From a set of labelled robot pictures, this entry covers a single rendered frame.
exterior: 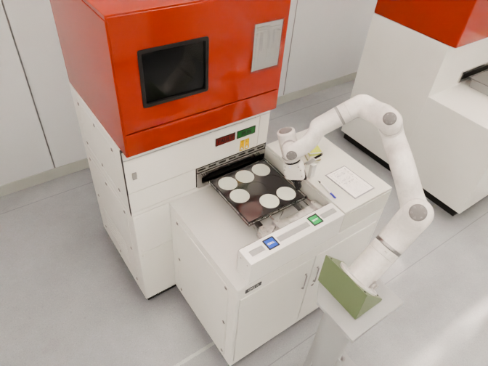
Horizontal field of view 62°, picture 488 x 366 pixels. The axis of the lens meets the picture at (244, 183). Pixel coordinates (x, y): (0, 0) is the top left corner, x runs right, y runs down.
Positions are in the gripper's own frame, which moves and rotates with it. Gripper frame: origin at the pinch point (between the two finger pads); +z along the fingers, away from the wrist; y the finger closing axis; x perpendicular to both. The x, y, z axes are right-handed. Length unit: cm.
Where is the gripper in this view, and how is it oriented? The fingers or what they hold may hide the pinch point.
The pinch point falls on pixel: (298, 185)
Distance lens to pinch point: 205.6
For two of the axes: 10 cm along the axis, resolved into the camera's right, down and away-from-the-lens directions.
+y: 8.9, 0.3, -4.6
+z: 2.5, 8.0, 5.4
